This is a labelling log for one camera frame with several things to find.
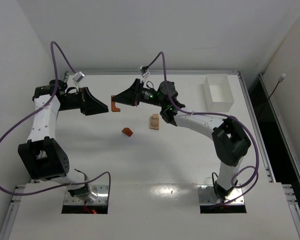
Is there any orange triangular wood block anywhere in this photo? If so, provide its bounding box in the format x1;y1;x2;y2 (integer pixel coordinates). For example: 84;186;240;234
121;127;133;137

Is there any metal base plate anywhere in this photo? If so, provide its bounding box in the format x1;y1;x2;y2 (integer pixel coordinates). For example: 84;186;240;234
197;184;246;207
63;184;109;207

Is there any black wall cable white plug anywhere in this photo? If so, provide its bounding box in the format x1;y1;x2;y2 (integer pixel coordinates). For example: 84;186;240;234
257;73;286;118

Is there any long engraved wood block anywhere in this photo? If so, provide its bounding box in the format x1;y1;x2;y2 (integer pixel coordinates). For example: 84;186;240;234
149;119;155;129

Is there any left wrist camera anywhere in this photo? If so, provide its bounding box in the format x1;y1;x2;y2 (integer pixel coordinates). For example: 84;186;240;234
72;71;86;84

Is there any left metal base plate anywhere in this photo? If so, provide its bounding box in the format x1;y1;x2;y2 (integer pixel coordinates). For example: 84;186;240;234
63;184;109;207

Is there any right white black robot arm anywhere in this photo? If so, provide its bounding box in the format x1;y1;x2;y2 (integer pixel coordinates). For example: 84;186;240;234
111;78;251;200

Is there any light wood cube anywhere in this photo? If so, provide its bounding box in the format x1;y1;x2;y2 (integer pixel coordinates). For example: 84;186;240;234
152;119;159;127

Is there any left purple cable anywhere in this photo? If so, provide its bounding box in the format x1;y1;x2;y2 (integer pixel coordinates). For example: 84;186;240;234
0;40;111;196

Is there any orange arch wood block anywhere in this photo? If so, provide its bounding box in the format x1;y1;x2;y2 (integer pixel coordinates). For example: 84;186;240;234
111;95;121;113

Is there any white perforated plastic box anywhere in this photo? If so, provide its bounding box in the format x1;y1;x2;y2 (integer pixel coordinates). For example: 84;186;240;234
203;74;235;113

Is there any long plain wood block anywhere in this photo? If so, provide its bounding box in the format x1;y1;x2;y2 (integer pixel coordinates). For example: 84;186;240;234
152;118;160;130

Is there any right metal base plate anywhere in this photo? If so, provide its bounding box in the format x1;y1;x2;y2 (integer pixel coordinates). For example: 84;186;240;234
197;184;246;207

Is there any light wood cube letter H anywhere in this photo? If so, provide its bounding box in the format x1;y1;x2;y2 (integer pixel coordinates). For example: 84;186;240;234
152;113;159;120

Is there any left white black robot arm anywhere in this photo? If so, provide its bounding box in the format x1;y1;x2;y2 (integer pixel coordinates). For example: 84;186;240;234
18;80;109;203

